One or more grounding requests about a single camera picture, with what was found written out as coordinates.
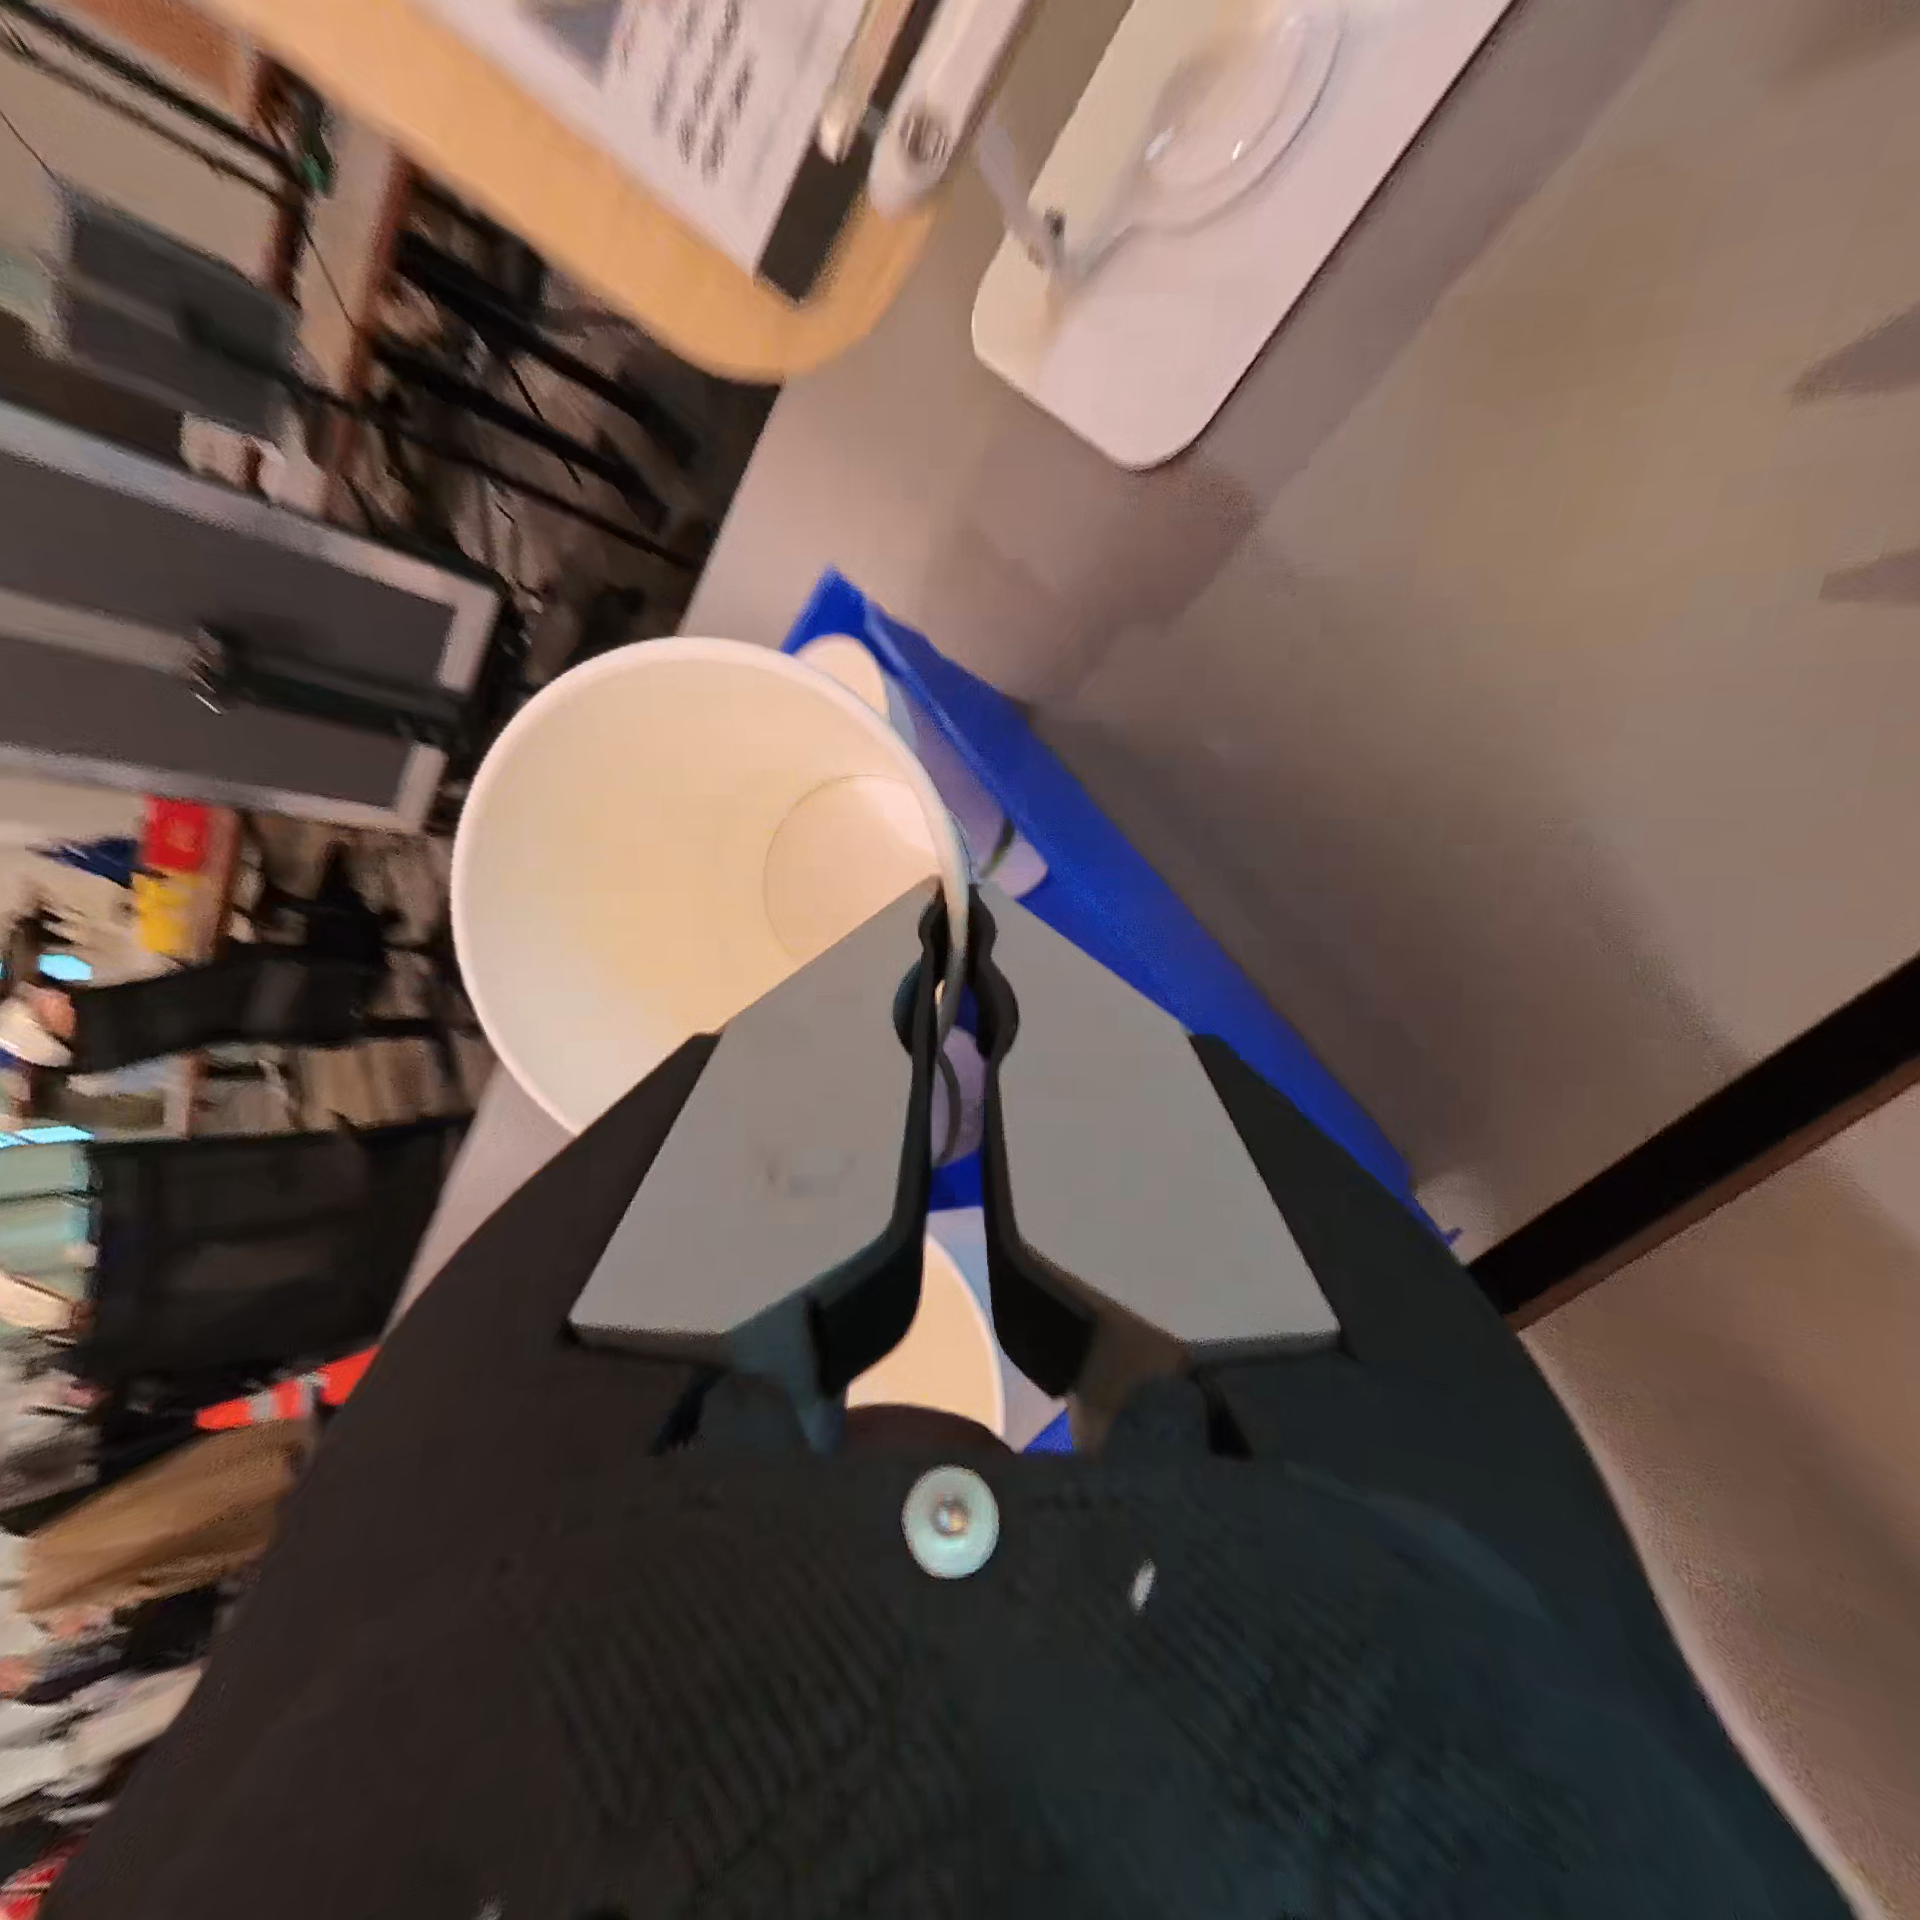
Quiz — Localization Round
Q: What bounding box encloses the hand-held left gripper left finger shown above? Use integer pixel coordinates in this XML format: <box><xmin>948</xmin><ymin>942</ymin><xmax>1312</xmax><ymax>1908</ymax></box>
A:
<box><xmin>567</xmin><ymin>877</ymin><xmax>954</xmax><ymax>1453</ymax></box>

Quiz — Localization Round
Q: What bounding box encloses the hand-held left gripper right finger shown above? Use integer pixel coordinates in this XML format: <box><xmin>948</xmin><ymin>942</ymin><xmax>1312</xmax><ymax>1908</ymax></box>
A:
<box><xmin>968</xmin><ymin>884</ymin><xmax>1343</xmax><ymax>1442</ymax></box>

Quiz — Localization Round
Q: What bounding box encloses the blue plastic bin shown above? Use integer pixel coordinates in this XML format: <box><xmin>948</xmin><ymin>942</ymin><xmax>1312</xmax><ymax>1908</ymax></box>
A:
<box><xmin>777</xmin><ymin>568</ymin><xmax>1460</xmax><ymax>1453</ymax></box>

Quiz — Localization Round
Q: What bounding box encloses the black office chair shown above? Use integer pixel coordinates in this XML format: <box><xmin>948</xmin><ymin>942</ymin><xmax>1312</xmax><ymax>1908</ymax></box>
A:
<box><xmin>67</xmin><ymin>1118</ymin><xmax>467</xmax><ymax>1389</ymax></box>

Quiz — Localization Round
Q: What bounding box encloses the orange striped traffic cone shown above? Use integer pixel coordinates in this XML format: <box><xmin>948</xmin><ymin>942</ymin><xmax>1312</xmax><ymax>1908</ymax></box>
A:
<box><xmin>194</xmin><ymin>1342</ymin><xmax>377</xmax><ymax>1433</ymax></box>

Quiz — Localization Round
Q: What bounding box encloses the brown cardboard sheet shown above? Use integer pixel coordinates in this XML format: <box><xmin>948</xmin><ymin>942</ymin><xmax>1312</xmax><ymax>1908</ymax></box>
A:
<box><xmin>24</xmin><ymin>1418</ymin><xmax>317</xmax><ymax>1613</ymax></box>

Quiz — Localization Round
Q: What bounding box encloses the black tripod pole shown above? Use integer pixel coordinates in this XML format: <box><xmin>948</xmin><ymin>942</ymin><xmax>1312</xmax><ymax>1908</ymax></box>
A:
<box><xmin>187</xmin><ymin>621</ymin><xmax>512</xmax><ymax>722</ymax></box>

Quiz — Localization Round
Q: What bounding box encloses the wooden document stand white base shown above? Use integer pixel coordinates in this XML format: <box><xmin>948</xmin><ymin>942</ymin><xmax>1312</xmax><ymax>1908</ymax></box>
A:
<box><xmin>224</xmin><ymin>0</ymin><xmax>1519</xmax><ymax>474</ymax></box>

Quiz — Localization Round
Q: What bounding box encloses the printed instruction sheet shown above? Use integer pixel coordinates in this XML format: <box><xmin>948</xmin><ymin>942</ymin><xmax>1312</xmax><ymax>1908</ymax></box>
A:
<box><xmin>434</xmin><ymin>0</ymin><xmax>904</xmax><ymax>296</ymax></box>

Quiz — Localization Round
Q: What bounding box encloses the grey divider panel silver frame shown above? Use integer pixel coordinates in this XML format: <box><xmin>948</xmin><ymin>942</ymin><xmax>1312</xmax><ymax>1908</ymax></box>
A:
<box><xmin>0</xmin><ymin>405</ymin><xmax>506</xmax><ymax>834</ymax></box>

